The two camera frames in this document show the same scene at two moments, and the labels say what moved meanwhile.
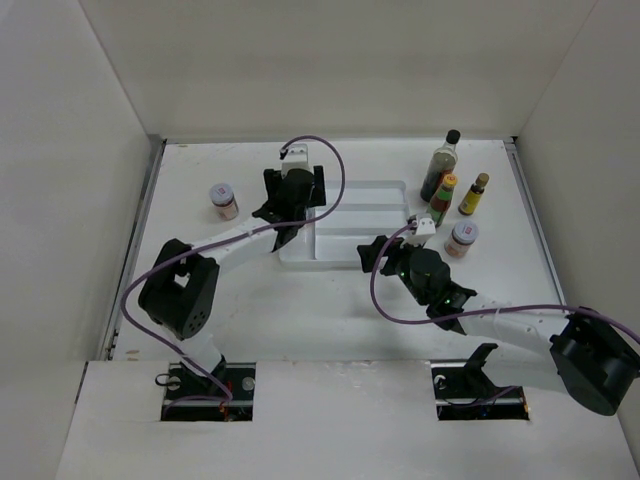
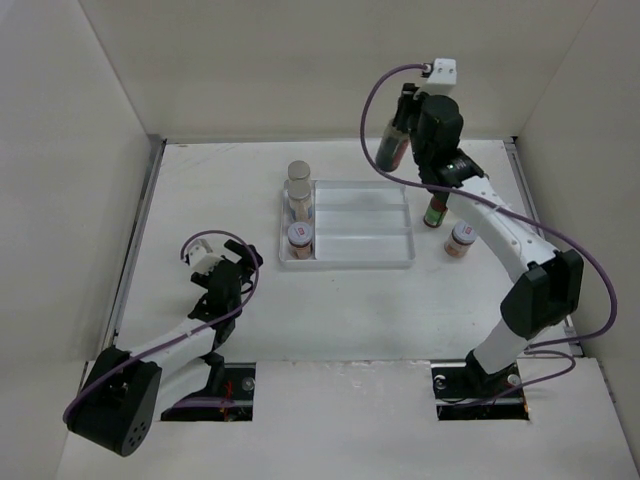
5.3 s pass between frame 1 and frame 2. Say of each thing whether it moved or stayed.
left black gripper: moved
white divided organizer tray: stayed
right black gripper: moved
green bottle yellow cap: stayed
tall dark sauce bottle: moved
